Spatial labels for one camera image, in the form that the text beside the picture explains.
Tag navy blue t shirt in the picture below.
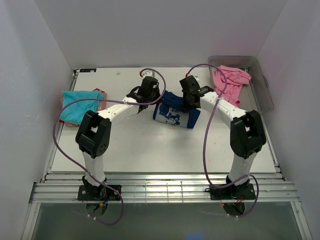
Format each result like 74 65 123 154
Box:
152 91 201 129

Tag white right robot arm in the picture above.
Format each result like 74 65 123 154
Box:
179 75 267 199

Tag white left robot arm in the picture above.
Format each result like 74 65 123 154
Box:
75 76 161 200

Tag pink t shirt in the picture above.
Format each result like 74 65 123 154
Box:
212 65 252 107

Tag blue label sticker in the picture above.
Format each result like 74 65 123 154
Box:
79 68 97 73

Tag clear plastic bin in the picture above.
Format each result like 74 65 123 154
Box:
208 55 274 115

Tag turquoise folded t shirt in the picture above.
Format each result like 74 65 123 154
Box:
59 90 104 123

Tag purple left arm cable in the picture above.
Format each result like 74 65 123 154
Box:
52 68 167 227

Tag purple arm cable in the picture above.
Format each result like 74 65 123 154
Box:
52 68 167 227
185 63 259 219

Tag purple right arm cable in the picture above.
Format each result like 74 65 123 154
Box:
185 63 259 219

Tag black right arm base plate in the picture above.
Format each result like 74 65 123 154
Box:
204 183 256 200

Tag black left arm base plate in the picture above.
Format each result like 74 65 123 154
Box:
77 185 120 202

